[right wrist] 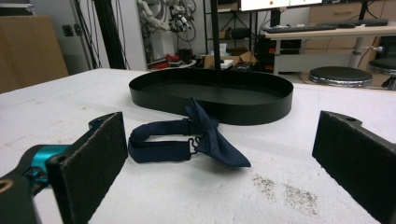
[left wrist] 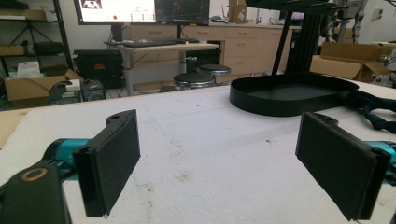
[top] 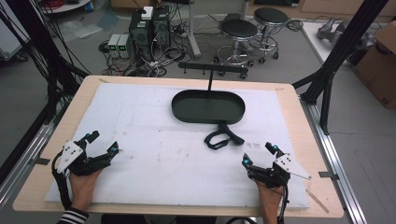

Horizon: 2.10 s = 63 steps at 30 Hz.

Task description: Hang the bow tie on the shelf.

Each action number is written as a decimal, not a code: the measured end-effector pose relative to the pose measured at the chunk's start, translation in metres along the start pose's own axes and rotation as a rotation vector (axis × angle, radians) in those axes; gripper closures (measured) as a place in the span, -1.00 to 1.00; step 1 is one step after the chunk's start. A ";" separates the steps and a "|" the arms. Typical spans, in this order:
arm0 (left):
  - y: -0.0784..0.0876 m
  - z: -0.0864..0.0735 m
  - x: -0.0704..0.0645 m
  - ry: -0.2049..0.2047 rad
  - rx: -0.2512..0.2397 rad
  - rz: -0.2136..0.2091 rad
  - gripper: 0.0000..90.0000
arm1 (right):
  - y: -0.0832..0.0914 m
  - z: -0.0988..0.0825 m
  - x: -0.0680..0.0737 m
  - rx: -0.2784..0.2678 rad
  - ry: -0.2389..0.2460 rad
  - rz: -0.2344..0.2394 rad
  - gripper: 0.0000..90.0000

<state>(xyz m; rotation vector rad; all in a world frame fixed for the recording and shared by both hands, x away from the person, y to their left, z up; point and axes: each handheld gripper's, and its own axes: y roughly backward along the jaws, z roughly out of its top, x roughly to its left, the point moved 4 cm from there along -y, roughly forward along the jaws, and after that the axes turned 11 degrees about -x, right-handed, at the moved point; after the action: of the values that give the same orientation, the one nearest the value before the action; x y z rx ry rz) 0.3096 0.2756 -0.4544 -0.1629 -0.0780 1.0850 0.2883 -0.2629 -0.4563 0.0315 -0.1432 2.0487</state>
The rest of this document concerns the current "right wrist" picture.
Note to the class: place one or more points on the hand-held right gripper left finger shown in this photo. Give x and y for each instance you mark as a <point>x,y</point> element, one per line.
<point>84,168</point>

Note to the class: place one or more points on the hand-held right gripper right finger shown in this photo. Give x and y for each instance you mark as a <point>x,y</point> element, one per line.
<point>355,165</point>

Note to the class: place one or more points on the black keyboard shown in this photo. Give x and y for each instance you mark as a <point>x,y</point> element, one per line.
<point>299,28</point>
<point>358,22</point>

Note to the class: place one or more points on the black metal shelf rack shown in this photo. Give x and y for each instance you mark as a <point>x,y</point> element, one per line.
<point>232,28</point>

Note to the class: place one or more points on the navy blue bow tie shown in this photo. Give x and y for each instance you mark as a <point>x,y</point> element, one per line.
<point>199,140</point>

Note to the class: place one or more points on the black vertical pole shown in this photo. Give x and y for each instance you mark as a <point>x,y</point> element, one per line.
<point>215,34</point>

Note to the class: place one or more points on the red tool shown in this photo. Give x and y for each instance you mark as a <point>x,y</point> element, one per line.
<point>166,60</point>

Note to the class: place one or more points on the light wooden desk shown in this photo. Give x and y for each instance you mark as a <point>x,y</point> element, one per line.
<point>330,40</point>

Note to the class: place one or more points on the brown cardboard panel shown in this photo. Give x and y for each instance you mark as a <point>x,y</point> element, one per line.
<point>29,51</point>

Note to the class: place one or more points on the black oval tray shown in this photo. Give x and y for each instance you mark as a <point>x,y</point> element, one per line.
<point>218,96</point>

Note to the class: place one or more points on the open cardboard box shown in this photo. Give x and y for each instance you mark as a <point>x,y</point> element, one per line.
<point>229,58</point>

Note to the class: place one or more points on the round black stool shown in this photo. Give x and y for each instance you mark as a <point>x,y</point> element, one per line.
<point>383,66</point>
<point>340,76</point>

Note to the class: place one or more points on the monitor screen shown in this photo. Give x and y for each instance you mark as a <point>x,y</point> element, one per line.
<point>280,3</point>

